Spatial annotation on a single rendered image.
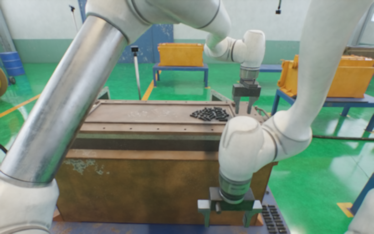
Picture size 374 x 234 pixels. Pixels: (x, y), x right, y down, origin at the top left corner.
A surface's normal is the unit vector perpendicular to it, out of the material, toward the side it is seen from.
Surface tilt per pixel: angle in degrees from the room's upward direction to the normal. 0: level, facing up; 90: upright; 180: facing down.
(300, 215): 0
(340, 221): 0
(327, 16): 114
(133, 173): 90
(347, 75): 90
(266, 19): 90
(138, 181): 90
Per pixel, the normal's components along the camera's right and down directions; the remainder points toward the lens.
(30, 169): 0.55, 0.11
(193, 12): 0.36, 0.91
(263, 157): 0.48, 0.36
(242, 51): -0.66, 0.33
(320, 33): -0.63, 0.72
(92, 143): -0.01, 0.46
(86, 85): 0.72, 0.22
